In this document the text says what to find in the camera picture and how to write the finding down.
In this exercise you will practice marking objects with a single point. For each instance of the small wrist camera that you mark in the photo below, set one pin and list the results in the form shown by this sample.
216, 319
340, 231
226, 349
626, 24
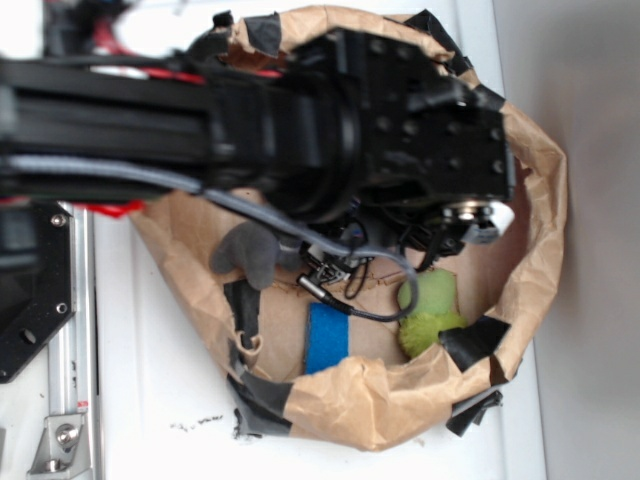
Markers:
328, 269

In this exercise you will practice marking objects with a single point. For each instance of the grey plush bunny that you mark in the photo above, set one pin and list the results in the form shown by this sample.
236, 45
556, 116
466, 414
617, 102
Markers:
257, 251

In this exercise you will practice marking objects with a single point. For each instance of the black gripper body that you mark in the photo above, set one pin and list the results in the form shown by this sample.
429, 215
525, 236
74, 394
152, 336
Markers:
432, 163

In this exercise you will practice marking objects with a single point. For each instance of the brown paper bag bin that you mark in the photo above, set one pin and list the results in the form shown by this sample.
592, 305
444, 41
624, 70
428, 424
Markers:
375, 398

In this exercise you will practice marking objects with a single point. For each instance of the aluminium rail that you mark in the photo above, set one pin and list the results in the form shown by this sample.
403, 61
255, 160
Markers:
73, 373

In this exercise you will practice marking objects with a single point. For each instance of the green plush toy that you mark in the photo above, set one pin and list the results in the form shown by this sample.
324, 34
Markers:
435, 311

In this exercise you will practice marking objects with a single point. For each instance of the metal corner bracket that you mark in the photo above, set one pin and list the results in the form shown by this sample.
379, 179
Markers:
63, 450

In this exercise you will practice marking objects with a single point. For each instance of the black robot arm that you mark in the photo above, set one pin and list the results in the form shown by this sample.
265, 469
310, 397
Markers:
280, 151

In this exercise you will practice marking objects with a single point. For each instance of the blue sponge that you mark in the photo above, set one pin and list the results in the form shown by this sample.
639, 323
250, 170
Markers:
327, 338

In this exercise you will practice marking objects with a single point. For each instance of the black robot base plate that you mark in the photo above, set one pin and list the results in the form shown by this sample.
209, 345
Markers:
36, 281

